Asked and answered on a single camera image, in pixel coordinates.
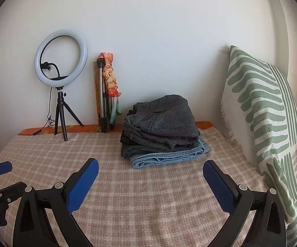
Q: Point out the grey tweed pants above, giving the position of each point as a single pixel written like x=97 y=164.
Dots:
x=163 y=123

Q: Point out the folded tripod with orange cloth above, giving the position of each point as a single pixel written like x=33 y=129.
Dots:
x=109 y=82

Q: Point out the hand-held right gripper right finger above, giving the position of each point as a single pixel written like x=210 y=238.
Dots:
x=219 y=185

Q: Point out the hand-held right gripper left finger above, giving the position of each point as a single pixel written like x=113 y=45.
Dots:
x=83 y=182

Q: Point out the folded light blue jeans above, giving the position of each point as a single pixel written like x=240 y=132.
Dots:
x=163 y=160

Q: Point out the green and white patterned cushion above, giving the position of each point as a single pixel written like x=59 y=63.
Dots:
x=261 y=95

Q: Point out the pink checked blanket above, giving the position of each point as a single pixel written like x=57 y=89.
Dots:
x=138 y=198

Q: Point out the folded dark grey jeans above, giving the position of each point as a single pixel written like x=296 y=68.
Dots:
x=138 y=150

